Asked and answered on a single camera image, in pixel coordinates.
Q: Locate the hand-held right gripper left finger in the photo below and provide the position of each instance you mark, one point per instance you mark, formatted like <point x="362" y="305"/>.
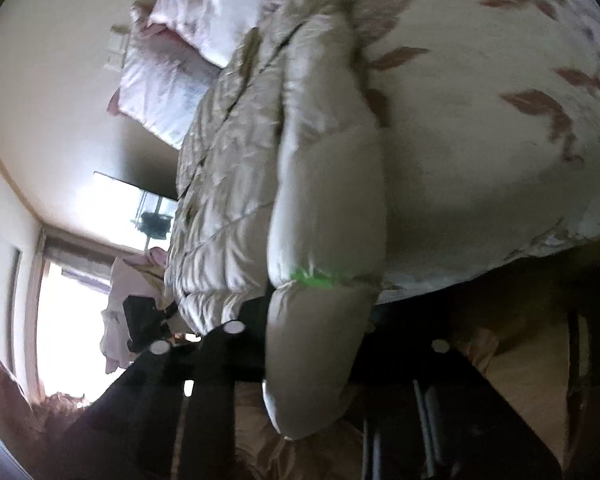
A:
<point x="212" y="365"/>

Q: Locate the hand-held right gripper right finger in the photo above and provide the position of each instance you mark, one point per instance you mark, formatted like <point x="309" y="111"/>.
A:
<point x="455" y="390"/>

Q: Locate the cream quilted duvet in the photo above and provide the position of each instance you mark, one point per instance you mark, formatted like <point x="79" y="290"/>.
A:
<point x="325" y="185"/>

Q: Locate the window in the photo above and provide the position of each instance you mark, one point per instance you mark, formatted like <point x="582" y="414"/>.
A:
<point x="65" y="325"/>

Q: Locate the pink brown curtain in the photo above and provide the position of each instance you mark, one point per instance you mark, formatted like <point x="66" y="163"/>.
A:
<point x="15" y="395"/>

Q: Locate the floral bed cover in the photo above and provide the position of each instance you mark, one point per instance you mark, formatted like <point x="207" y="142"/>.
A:
<point x="480" y="135"/>

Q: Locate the pink tree print pillow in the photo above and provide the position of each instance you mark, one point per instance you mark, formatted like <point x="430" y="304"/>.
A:
<point x="165" y="92"/>

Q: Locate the white flower print pillow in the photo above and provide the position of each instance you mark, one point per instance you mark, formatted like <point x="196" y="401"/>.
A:
<point x="195" y="5"/>

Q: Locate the white wall switch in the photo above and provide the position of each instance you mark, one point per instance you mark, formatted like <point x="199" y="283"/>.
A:
<point x="115" y="50"/>

